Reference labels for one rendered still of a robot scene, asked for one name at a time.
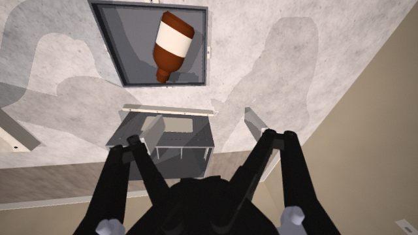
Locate brown glass bottle with white label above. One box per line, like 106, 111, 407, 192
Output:
153, 11, 195, 84

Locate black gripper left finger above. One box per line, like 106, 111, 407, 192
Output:
73, 115, 185, 235

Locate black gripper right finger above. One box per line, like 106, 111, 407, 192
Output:
209, 107, 341, 235

